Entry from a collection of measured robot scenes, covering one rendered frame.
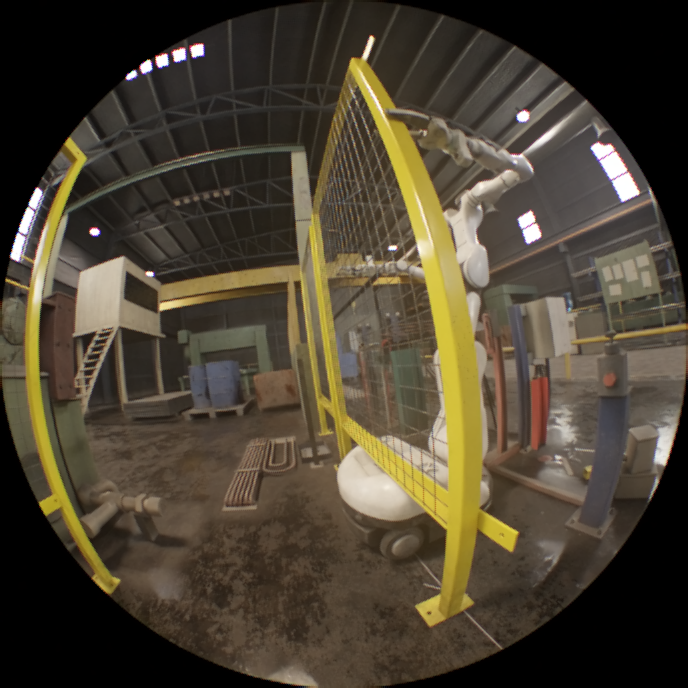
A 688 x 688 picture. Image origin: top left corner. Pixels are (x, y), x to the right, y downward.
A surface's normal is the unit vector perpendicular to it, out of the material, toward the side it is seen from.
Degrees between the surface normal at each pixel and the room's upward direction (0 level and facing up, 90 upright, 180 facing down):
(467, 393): 90
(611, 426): 90
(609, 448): 90
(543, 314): 90
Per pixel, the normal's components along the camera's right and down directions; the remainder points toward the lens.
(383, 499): -0.54, -0.50
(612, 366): -0.96, 0.13
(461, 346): 0.22, -0.09
